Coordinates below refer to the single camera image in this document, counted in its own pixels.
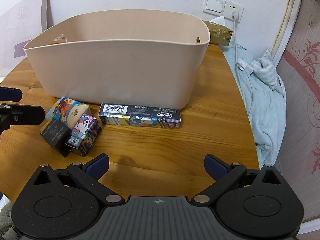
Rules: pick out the beige plastic storage bin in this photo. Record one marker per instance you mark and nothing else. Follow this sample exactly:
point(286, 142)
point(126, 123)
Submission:
point(120, 75)

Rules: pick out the small black box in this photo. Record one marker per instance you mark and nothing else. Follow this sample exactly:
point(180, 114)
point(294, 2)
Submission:
point(55, 136)

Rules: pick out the light blue blanket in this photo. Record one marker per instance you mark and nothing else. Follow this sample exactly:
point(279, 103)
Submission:
point(265, 110)

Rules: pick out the white wall switch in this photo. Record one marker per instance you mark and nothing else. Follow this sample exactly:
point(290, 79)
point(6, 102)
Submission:
point(214, 5)

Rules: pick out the floral printed wardrobe door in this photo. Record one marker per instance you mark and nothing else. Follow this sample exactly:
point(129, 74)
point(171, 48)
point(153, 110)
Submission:
point(302, 105)

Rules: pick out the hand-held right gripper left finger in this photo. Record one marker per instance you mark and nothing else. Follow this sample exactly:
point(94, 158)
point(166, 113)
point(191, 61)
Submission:
point(98, 166)

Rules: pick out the long black barcode box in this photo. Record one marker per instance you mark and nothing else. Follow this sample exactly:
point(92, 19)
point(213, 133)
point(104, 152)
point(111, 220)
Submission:
point(140, 116)

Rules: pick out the grey fuzzy cloth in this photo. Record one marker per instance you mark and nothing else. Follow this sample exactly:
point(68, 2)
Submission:
point(6, 220)

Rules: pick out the white wall socket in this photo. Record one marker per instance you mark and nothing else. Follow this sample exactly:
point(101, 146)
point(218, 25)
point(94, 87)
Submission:
point(235, 8)

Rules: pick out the white purple board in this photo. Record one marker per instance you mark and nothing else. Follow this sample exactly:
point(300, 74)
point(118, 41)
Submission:
point(22, 25)

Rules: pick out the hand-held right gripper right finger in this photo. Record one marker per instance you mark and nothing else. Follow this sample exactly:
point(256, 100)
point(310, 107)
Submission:
point(215, 166)

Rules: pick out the cartoon cat printed box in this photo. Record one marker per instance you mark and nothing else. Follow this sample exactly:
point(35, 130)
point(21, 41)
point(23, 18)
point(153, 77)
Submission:
point(83, 133)

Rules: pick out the gold tissue box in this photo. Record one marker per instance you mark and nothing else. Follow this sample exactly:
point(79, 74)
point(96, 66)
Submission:
point(220, 33)

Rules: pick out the colourful cartoon box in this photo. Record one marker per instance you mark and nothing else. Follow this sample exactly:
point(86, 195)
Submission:
point(65, 110)

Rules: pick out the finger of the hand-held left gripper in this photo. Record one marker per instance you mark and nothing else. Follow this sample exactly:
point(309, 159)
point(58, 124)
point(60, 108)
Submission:
point(11, 94)
point(27, 115)

